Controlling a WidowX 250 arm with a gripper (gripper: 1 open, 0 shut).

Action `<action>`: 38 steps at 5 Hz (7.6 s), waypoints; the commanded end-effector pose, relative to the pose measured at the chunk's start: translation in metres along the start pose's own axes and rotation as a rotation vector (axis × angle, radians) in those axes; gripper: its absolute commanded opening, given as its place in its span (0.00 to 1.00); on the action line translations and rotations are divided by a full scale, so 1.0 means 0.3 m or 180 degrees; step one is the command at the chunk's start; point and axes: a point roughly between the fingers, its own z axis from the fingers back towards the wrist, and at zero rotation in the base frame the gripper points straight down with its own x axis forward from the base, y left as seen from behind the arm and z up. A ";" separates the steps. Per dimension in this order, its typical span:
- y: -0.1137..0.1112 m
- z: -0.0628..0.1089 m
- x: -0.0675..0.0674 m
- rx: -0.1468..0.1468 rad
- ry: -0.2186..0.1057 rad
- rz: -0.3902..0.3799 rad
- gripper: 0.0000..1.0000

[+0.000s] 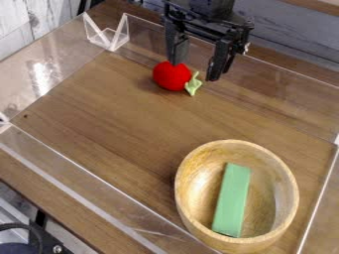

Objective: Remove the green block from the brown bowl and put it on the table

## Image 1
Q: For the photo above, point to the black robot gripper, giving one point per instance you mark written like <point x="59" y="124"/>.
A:
<point x="210" y="20"/>

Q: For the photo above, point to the green rectangular block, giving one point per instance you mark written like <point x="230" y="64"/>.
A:
<point x="229" y="217"/>

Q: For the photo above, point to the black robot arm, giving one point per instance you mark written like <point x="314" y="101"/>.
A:
<point x="211" y="21"/>

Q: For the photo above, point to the brown wooden bowl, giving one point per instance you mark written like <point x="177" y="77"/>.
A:
<point x="273" y="200"/>

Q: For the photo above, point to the black table clamp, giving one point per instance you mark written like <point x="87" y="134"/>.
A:
<point x="53" y="245"/>

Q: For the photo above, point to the clear acrylic corner bracket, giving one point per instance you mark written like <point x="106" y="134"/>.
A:
<point x="107" y="38"/>

